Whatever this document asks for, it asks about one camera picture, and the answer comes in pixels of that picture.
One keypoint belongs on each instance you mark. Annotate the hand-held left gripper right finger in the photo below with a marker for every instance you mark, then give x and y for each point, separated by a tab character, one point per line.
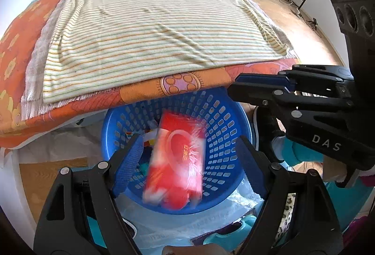
252	167

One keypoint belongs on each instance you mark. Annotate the person's teal trouser leg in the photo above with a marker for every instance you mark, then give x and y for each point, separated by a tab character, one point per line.
304	154

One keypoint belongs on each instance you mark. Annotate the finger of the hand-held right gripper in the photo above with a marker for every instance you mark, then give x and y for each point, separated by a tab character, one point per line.
322	138
263	80

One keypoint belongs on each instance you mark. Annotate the blue plastic basket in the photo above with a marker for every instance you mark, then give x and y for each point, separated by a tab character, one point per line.
222	138

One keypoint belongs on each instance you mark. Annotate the red and white packet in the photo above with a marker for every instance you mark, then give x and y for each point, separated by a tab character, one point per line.
175	155

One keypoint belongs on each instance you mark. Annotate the striped beige towel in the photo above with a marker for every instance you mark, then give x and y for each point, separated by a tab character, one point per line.
36	67

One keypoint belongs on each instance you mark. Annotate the striped cream towel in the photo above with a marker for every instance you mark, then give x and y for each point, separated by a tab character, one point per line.
146	32

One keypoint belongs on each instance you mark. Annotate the orange floral blanket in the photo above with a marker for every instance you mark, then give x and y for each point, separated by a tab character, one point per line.
11	82

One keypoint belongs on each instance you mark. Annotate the white bed frame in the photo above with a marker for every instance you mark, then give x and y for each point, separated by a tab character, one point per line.
10	184

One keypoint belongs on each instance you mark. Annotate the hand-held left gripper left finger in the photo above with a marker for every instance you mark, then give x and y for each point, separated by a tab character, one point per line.
129	164

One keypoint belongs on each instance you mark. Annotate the white plastic bag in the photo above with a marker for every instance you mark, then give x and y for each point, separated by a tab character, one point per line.
164	231

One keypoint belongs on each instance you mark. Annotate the leopard print cloth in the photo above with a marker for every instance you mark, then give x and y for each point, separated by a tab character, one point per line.
285	220

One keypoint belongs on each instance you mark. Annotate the teal slipper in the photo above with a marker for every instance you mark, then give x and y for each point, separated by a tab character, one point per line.
225	231

